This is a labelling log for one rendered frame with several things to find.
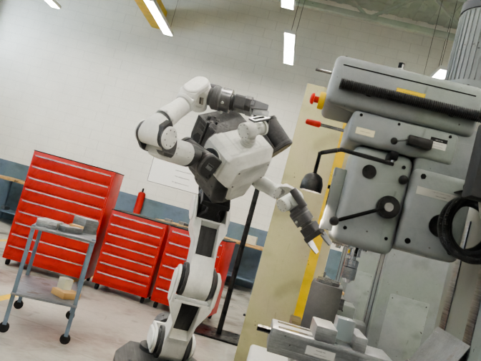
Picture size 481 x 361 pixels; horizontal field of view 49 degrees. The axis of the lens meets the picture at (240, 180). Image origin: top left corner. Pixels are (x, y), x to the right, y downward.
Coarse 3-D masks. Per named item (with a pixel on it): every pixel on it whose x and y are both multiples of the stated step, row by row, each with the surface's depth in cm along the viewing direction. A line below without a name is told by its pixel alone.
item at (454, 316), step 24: (480, 240) 168; (456, 264) 183; (480, 264) 162; (456, 288) 178; (480, 288) 157; (456, 312) 173; (480, 312) 154; (456, 336) 167; (480, 336) 149; (480, 360) 147
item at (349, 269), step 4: (344, 264) 173; (348, 264) 172; (352, 264) 172; (356, 264) 172; (344, 268) 173; (348, 268) 172; (352, 268) 172; (356, 268) 172; (344, 272) 172; (348, 272) 171; (352, 272) 171; (344, 276) 172; (348, 276) 171; (352, 276) 172; (352, 280) 172
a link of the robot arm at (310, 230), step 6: (300, 216) 233; (306, 216) 233; (312, 216) 234; (294, 222) 236; (300, 222) 233; (306, 222) 233; (312, 222) 233; (306, 228) 234; (312, 228) 231; (318, 228) 232; (306, 234) 235; (312, 234) 232; (318, 234) 230; (306, 240) 236
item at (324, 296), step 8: (320, 280) 202; (328, 280) 206; (312, 288) 199; (320, 288) 199; (328, 288) 198; (336, 288) 198; (312, 296) 199; (320, 296) 198; (328, 296) 198; (336, 296) 197; (312, 304) 199; (320, 304) 198; (328, 304) 198; (336, 304) 197; (304, 312) 199; (312, 312) 198; (320, 312) 198; (328, 312) 197; (336, 312) 197; (304, 320) 198; (328, 320) 197
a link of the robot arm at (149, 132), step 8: (168, 104) 181; (176, 104) 181; (184, 104) 183; (160, 112) 177; (168, 112) 177; (176, 112) 179; (184, 112) 183; (152, 120) 175; (160, 120) 175; (168, 120) 175; (176, 120) 180; (144, 128) 176; (152, 128) 174; (160, 128) 173; (144, 136) 176; (152, 136) 174; (152, 144) 176; (160, 144) 173
